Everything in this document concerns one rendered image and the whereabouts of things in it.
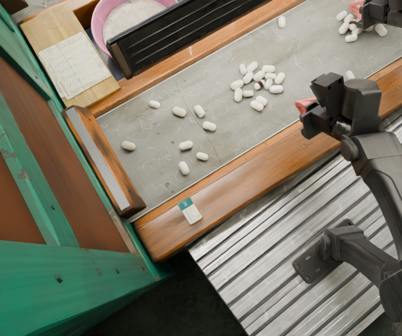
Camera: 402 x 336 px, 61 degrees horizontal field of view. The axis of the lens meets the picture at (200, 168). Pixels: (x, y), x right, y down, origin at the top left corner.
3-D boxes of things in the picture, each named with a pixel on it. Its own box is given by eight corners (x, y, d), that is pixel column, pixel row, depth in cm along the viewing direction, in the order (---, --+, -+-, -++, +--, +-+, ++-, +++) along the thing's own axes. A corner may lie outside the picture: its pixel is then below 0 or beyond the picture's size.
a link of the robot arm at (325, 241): (324, 235, 79) (329, 260, 78) (361, 230, 79) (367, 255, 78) (315, 237, 85) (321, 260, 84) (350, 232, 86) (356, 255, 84)
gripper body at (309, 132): (297, 114, 74) (320, 126, 68) (335, 91, 75) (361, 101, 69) (302, 137, 78) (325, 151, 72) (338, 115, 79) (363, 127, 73)
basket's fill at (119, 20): (191, 49, 106) (191, 37, 101) (128, 84, 104) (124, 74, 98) (155, -2, 112) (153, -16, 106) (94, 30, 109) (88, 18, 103)
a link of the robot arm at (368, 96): (329, 82, 66) (359, 105, 55) (373, 76, 66) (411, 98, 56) (323, 136, 72) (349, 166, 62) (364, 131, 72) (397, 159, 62)
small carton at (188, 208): (203, 218, 85) (203, 217, 83) (191, 226, 84) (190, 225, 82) (190, 198, 86) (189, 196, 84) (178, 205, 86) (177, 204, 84)
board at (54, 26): (121, 89, 94) (120, 87, 93) (72, 117, 92) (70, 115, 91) (67, 4, 102) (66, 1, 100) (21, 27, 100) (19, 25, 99)
